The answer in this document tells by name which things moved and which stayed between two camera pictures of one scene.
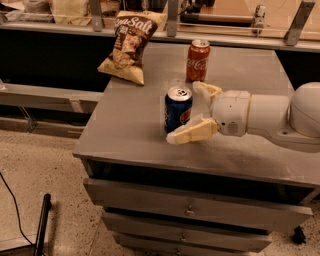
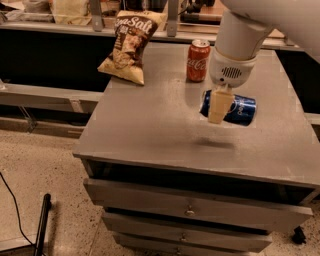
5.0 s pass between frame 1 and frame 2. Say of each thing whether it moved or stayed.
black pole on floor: stayed
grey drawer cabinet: stayed
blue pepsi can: moved
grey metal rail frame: stayed
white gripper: moved
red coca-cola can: stayed
